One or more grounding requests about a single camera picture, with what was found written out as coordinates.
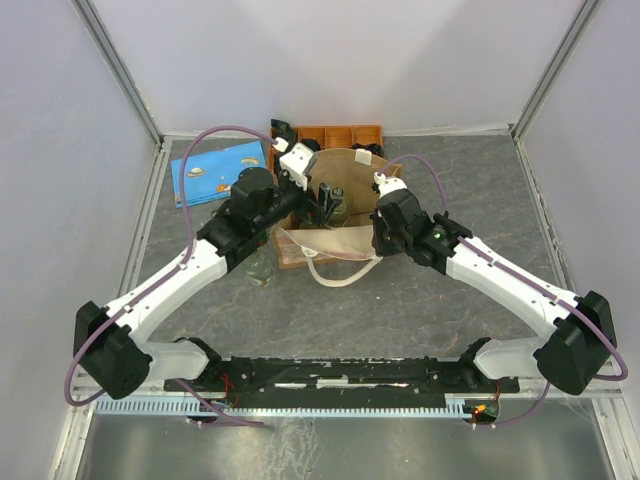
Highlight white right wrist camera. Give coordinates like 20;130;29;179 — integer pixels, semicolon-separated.
372;172;407;199

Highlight blue space-print cloth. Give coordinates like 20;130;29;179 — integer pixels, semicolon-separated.
171;141;266;208

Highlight clear soda water bottle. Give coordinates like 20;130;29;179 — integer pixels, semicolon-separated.
242;247;273;287

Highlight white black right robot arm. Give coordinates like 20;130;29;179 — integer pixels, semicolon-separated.
370;178;628;395

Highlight orange wooden compartment tray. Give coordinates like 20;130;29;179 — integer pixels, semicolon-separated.
290;125;384;151

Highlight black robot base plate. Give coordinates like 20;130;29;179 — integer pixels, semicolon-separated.
187;357;520;410

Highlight burlap canvas tote bag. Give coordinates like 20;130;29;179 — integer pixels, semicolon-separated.
271;148;387;288

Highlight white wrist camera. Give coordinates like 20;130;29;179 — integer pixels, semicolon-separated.
372;172;407;199
272;137;316;191

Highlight light blue cable duct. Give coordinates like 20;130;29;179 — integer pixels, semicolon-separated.
94;393;475;416

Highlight dark yellow-patterned rolled sock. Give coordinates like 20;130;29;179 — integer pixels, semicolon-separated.
351;143;385;158

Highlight dark patterned rolled sock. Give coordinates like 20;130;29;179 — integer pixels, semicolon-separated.
270;119;297;141

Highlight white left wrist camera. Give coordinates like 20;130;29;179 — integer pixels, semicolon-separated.
272;137;316;191

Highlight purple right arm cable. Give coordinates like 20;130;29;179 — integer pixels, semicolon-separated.
375;154;629;429

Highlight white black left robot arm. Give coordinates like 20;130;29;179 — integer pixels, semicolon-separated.
72;167;331;400

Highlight green soda water bottle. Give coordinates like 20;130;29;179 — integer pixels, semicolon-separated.
327;187;349;228

